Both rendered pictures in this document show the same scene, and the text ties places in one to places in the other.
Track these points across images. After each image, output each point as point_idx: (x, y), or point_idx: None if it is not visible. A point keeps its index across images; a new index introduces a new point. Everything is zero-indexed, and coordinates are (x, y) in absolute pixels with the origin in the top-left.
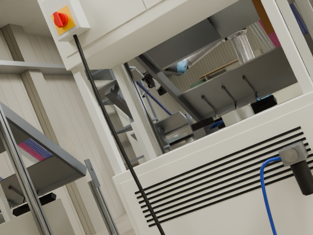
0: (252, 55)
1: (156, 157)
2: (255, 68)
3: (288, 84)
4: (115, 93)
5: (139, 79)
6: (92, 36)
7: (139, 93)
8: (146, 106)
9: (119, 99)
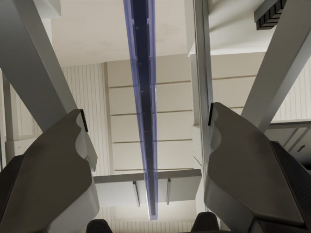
0: None
1: (211, 40)
2: None
3: None
4: (90, 153)
5: (175, 171)
6: None
7: (212, 97)
8: (212, 79)
9: (87, 133)
